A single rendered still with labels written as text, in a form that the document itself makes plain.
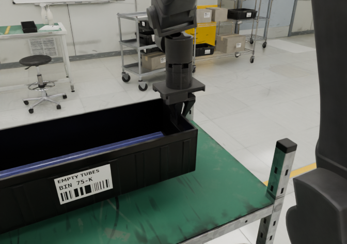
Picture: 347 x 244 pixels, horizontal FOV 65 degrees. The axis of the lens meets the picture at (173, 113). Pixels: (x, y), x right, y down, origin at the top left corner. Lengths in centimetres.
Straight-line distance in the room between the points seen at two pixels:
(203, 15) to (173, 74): 388
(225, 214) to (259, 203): 9
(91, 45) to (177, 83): 483
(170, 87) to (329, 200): 44
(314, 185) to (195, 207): 45
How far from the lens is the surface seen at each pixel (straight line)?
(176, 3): 48
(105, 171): 53
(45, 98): 358
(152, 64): 383
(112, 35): 541
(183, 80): 56
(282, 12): 746
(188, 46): 55
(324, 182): 20
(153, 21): 53
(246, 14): 487
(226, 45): 474
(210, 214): 62
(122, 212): 62
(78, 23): 527
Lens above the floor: 140
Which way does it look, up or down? 27 degrees down
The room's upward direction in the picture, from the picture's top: straight up
